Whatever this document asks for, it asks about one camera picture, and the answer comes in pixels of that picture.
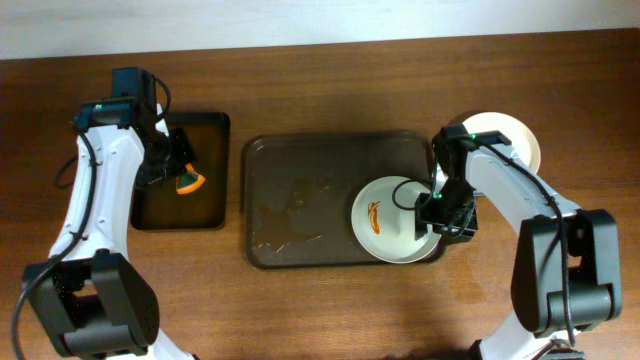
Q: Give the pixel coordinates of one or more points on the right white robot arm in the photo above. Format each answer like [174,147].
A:
[566,277]

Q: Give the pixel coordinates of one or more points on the white plate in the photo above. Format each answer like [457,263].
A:
[383,221]
[521,137]

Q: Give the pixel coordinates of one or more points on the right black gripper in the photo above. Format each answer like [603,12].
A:
[445,226]

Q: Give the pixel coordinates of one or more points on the large brown serving tray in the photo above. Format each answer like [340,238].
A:
[299,190]

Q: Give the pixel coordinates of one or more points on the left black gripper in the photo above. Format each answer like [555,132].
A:
[181,151]

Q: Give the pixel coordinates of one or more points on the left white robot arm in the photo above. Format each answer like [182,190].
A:
[91,302]

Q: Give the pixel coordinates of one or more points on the orange green sponge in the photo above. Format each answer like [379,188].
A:
[190,181]

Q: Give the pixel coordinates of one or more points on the small black water tray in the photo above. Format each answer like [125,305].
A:
[164,209]

